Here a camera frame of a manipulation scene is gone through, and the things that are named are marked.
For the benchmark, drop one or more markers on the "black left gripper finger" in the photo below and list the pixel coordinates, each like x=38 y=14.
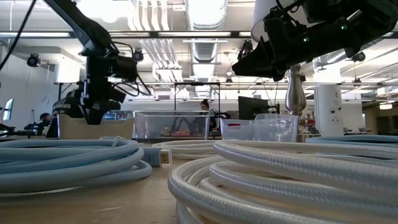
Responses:
x=94 y=116

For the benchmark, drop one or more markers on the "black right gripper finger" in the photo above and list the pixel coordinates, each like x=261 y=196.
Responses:
x=255 y=63

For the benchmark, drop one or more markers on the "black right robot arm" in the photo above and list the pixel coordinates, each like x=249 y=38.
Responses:
x=373 y=18

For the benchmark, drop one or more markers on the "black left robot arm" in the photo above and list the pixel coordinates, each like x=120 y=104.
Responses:
x=87 y=28

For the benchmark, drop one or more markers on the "black ceiling spotlight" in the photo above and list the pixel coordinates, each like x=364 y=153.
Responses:
x=138 y=56
x=359 y=57
x=245 y=48
x=32 y=60

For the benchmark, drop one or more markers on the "person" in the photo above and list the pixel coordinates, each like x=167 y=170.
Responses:
x=205 y=107
x=66 y=109
x=45 y=119

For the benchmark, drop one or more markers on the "black computer monitor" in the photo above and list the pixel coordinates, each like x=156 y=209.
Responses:
x=252 y=107

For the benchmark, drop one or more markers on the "white building column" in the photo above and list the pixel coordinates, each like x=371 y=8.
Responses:
x=328 y=109

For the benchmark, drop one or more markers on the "frosted plastic bin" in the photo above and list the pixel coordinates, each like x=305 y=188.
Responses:
x=264 y=130

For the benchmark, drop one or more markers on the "black overhead rig beam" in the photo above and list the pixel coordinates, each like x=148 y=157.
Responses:
x=140 y=34

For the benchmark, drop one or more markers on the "clear plastic bin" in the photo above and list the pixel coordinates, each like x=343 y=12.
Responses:
x=171 y=124

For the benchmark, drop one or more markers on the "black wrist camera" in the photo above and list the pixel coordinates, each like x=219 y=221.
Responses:
x=124 y=67

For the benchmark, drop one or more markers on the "silver ventilation duct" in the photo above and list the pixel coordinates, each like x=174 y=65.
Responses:
x=203 y=53

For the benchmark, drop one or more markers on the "black metal rack frame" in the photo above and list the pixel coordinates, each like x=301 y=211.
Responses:
x=197 y=83

